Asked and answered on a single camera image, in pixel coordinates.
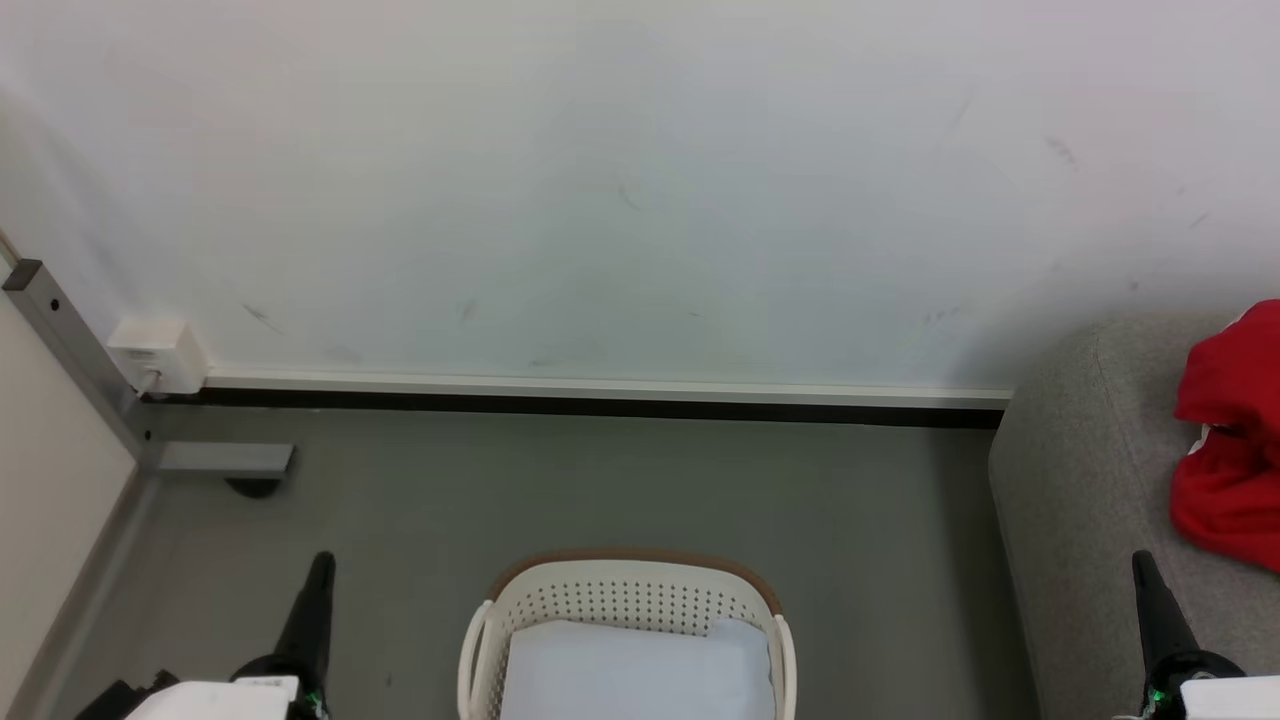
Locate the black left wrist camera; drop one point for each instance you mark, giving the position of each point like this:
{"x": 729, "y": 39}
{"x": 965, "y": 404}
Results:
{"x": 120, "y": 702}

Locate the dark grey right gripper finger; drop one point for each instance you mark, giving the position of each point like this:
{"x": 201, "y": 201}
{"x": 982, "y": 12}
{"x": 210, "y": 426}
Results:
{"x": 1158, "y": 610}

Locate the black rubber foot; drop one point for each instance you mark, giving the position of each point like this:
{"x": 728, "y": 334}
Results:
{"x": 255, "y": 488}

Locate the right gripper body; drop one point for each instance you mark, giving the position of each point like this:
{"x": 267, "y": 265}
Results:
{"x": 1220, "y": 698}

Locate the white wall socket box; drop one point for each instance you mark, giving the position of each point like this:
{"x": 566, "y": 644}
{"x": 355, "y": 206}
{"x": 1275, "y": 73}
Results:
{"x": 160, "y": 355}

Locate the beige partition panel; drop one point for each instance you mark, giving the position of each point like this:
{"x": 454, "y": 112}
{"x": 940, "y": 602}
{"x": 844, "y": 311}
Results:
{"x": 50, "y": 470}

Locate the white wall baseboard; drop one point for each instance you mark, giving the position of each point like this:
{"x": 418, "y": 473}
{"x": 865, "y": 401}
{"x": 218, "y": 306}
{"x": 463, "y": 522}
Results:
{"x": 600, "y": 383}

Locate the red clothing with white stripes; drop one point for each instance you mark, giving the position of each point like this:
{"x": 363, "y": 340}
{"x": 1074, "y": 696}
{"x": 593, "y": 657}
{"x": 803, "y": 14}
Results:
{"x": 1235, "y": 490}

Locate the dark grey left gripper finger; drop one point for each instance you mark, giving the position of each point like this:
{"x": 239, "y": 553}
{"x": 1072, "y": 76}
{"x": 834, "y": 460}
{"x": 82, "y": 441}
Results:
{"x": 308, "y": 610}

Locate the white perforated laundry basket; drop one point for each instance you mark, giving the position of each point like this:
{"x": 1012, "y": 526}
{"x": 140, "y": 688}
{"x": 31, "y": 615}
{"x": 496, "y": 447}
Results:
{"x": 620, "y": 590}

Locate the grey fabric sofa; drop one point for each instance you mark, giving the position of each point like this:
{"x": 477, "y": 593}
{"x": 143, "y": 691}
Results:
{"x": 1090, "y": 480}

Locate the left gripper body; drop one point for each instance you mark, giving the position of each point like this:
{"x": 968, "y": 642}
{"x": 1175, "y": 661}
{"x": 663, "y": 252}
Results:
{"x": 225, "y": 700}

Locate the grey metal frame leg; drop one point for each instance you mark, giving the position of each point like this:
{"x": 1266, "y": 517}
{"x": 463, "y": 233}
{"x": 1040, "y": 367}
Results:
{"x": 75, "y": 340}

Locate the white cloth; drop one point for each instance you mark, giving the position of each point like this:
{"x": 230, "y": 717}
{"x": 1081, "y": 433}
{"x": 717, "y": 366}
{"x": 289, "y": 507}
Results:
{"x": 640, "y": 670}

